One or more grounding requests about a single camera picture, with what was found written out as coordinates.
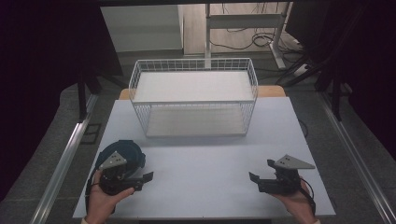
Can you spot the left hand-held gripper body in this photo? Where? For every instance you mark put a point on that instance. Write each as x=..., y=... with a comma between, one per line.
x=116, y=183

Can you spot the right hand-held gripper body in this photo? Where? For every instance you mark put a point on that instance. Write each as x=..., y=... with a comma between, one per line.
x=285, y=182

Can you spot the dark blue cap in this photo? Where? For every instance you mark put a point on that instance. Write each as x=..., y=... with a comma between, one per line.
x=134, y=154

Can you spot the person's left hand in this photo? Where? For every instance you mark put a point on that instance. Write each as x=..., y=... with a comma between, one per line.
x=101, y=203

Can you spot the person's right hand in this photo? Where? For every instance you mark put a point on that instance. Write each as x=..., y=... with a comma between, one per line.
x=295, y=205

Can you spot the wooden table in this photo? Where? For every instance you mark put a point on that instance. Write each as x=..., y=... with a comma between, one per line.
x=272, y=91

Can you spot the black stand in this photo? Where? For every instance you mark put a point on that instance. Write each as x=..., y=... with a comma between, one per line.
x=336, y=96
x=82, y=99

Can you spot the white power strip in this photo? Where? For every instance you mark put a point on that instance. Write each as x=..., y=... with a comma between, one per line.
x=301, y=69

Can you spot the white panel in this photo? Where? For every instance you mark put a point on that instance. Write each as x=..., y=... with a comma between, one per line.
x=141, y=28

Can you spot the black floor frame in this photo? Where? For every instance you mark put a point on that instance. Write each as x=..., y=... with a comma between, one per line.
x=91, y=133

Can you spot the metal floor rail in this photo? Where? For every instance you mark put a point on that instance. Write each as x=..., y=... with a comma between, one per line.
x=63, y=161
x=355, y=149

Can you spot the white desk frame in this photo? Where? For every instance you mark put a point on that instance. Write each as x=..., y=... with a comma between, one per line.
x=244, y=21

